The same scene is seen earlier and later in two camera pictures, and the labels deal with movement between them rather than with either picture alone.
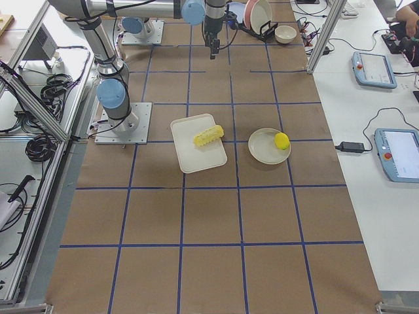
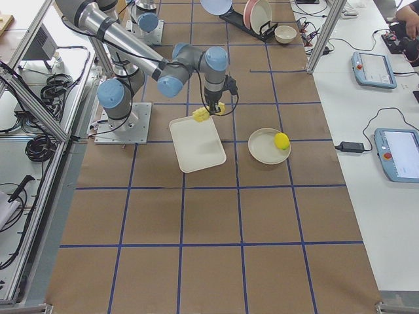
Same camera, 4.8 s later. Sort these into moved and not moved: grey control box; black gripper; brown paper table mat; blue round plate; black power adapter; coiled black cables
Moved: blue round plate; black gripper
Not moved: brown paper table mat; coiled black cables; black power adapter; grey control box
